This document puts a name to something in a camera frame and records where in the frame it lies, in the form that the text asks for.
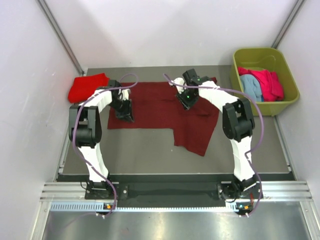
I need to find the light blue garment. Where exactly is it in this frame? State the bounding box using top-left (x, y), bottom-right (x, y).
top-left (239, 74), bottom-right (263, 102)

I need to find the aluminium front rail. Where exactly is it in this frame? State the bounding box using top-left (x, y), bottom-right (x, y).
top-left (40, 181), bottom-right (312, 202)

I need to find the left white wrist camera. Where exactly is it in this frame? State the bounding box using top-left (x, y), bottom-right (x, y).
top-left (120, 89), bottom-right (131, 101)

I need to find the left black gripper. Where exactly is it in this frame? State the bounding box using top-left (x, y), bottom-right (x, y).
top-left (107, 98), bottom-right (134, 123)

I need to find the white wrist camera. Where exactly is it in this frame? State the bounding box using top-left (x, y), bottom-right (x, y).
top-left (120, 89), bottom-right (131, 101)
top-left (169, 77), bottom-right (185, 88)

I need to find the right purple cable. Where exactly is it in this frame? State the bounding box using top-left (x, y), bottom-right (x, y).
top-left (162, 73), bottom-right (265, 218)

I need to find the grey slotted cable duct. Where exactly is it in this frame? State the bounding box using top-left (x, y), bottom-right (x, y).
top-left (50, 202), bottom-right (249, 213)

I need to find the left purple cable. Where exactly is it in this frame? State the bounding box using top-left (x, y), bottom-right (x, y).
top-left (71, 73), bottom-right (140, 218)

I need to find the purple cable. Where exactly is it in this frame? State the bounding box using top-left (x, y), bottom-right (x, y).
top-left (162, 73), bottom-right (265, 218)
top-left (71, 73), bottom-right (140, 218)

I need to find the dark red t-shirt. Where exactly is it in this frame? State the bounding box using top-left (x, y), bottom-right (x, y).
top-left (107, 82), bottom-right (220, 157)

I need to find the folded bright red t-shirt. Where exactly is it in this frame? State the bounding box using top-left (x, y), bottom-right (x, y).
top-left (67, 73), bottom-right (110, 104)

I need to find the pink garment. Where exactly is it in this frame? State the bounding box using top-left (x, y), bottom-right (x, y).
top-left (237, 67), bottom-right (285, 102)

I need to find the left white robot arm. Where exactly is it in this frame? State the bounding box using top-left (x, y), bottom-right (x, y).
top-left (68, 80), bottom-right (134, 200)

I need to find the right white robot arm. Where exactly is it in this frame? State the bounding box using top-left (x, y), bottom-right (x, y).
top-left (170, 69), bottom-right (258, 203)

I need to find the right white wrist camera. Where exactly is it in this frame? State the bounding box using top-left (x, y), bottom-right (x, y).
top-left (169, 77), bottom-right (185, 88)

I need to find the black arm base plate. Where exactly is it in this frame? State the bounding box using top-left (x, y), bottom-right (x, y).
top-left (84, 181), bottom-right (263, 201)

